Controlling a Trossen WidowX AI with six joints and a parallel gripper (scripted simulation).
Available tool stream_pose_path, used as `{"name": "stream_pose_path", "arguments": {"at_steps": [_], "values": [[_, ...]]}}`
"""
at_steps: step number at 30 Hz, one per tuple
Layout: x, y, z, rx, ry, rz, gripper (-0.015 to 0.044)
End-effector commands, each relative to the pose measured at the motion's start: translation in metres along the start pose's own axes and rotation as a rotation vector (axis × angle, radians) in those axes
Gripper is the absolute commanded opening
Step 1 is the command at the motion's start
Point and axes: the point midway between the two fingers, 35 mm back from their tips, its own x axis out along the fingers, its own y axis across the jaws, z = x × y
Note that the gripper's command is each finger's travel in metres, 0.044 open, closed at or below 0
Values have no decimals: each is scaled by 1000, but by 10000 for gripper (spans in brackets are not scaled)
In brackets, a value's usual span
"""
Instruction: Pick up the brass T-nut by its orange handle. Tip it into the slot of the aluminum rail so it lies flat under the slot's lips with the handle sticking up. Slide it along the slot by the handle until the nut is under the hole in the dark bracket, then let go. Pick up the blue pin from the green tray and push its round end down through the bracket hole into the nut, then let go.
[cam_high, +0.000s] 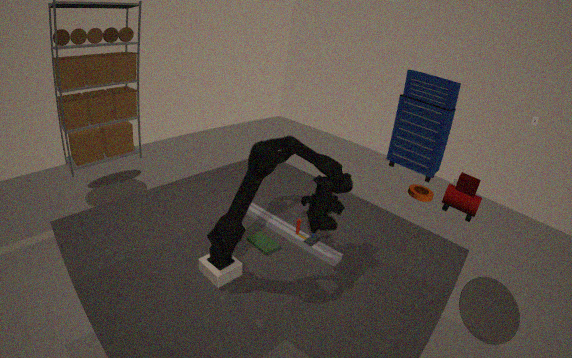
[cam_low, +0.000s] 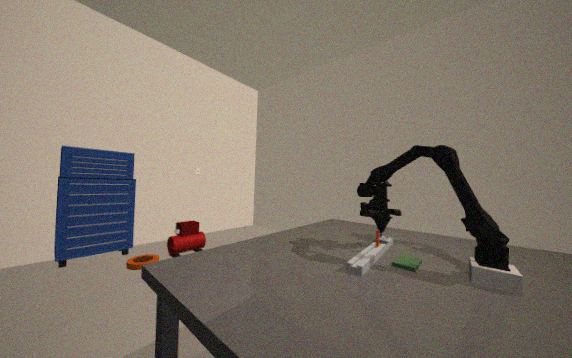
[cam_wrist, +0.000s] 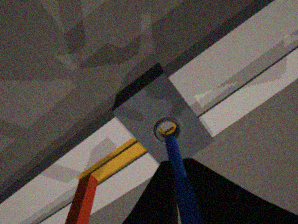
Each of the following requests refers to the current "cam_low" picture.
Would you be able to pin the aluminum slotted rail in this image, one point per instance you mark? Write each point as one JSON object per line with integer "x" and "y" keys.
{"x": 362, "y": 263}

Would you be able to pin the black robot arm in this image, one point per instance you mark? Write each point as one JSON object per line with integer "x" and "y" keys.
{"x": 490, "y": 251}

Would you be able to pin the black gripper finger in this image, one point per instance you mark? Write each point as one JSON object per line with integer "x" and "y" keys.
{"x": 380, "y": 222}
{"x": 386, "y": 221}

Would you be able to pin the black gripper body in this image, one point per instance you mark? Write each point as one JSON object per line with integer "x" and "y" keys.
{"x": 380, "y": 204}

